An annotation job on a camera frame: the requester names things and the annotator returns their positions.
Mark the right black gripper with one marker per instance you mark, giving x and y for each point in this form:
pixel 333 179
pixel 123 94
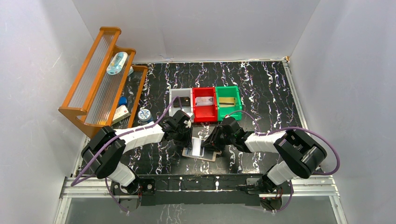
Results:
pixel 212 142

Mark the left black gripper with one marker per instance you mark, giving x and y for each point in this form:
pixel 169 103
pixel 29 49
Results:
pixel 183 136

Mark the beige leather card holder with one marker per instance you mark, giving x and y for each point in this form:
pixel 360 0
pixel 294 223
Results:
pixel 209 154

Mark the red plastic bin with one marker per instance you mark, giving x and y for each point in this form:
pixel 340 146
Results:
pixel 204 113

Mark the gold card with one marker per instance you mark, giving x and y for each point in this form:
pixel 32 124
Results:
pixel 226 99
pixel 227 104

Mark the green plastic bin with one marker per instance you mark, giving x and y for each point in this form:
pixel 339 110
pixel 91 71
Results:
pixel 228 91

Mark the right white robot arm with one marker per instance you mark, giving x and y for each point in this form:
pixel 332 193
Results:
pixel 300 153

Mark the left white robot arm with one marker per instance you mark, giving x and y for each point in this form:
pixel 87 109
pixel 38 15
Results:
pixel 105 150

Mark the black card in white bin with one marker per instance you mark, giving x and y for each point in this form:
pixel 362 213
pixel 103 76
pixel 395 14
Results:
pixel 182 102

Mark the gold card in green bin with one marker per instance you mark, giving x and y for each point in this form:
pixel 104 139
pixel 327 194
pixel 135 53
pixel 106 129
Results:
pixel 226 99

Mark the silver card in red bin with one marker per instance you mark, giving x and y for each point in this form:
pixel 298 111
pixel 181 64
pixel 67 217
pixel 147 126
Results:
pixel 204 101

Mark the blue white round tin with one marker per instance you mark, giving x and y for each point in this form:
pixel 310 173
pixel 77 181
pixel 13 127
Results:
pixel 144 116

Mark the white red small box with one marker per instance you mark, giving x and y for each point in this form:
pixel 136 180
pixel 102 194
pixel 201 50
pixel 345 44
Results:
pixel 121 113

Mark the blue bottle cap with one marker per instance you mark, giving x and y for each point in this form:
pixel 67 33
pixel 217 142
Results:
pixel 122 101

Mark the wooden three-tier shelf rack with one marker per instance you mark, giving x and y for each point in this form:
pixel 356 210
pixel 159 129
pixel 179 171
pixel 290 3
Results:
pixel 93 98

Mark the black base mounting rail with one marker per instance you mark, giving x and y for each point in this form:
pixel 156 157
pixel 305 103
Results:
pixel 209 189

